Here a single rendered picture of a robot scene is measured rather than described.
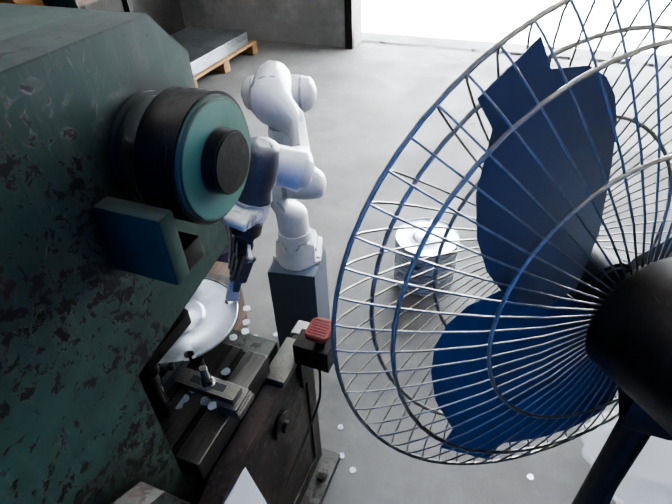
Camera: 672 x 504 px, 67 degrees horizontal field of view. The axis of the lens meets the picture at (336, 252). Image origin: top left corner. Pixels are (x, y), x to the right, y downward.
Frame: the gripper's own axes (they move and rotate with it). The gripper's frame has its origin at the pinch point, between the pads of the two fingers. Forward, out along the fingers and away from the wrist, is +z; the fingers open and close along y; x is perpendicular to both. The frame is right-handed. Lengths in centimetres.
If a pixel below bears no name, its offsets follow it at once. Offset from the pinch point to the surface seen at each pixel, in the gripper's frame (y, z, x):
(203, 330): -6.6, 6.8, 8.4
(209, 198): -34, -43, 21
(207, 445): -31.1, 16.3, 12.5
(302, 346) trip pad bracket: -15.7, 7.3, -14.0
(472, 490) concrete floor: -40, 60, -79
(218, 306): -0.4, 5.1, 3.3
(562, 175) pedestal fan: -68, -64, 0
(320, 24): 418, -9, -219
